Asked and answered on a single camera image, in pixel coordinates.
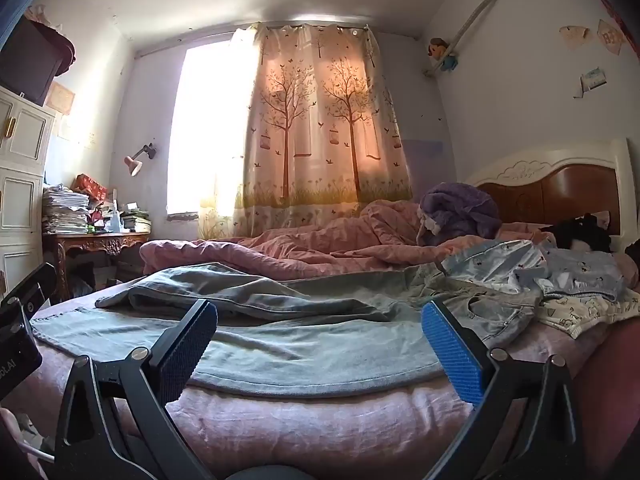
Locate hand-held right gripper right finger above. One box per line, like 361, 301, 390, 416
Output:
421, 300, 596, 480

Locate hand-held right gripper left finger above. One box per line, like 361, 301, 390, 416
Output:
52, 299, 221, 480

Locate light grey denim pants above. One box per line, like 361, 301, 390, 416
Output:
31, 287, 546, 398

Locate light blue satin pajama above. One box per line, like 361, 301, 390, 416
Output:
442, 240, 547, 297

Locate carved wooden desk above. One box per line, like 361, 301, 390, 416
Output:
44, 232, 151, 301

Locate stack of books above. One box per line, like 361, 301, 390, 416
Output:
120, 202, 152, 233

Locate stack of papers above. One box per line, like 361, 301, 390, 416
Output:
41, 185, 91, 235

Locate purple plush blanket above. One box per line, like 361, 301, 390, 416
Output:
417, 181, 502, 248

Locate light blue printed garment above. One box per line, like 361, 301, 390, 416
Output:
537, 247, 626, 303

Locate white cabinet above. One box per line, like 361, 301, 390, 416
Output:
0, 85, 57, 301

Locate pink quilt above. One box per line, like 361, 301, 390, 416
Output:
142, 199, 551, 278

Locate red box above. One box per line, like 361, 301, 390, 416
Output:
74, 173, 108, 202

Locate black and white cloth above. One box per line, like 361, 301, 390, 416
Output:
540, 212, 613, 253

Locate white and brown headboard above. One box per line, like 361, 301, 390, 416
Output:
465, 139, 638, 241

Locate bright window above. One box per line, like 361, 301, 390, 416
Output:
167, 35, 261, 216

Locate tree print curtain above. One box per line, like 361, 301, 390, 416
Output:
197, 22, 415, 240

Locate dark box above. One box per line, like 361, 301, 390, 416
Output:
0, 16, 77, 107

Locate hanging doll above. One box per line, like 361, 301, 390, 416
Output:
429, 37, 459, 73

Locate torn paper sticker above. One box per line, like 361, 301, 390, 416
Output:
559, 24, 591, 51

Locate pink diamond paper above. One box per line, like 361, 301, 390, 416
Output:
597, 19, 626, 56

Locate white cable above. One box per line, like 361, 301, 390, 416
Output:
15, 435, 56, 463

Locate pink wall lamp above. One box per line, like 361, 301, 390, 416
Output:
124, 143, 157, 177

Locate wall certificate paper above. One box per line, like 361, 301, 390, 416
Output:
47, 82, 76, 116

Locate white wall card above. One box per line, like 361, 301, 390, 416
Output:
580, 66, 608, 98

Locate white wall pipe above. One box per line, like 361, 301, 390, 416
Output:
422, 0, 533, 78

